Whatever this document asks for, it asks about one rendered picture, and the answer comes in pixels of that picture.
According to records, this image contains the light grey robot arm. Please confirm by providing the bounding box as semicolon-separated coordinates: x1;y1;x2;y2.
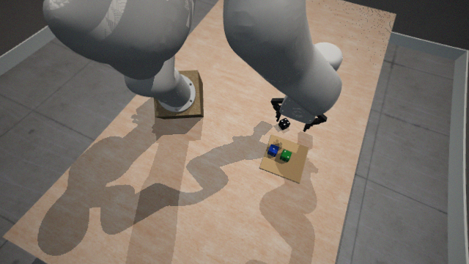
43;0;343;116

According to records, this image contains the black die with white pips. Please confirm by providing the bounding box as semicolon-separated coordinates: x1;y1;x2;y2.
278;118;290;130

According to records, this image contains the tan flat mat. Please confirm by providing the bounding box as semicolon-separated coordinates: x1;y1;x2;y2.
260;134;309;183

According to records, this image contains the green die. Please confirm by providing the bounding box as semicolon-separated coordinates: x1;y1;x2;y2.
280;150;292;162

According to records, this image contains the blue die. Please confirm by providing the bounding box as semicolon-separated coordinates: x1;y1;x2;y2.
267;144;279;157

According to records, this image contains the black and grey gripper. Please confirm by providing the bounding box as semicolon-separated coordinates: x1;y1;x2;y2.
271;96;327;132

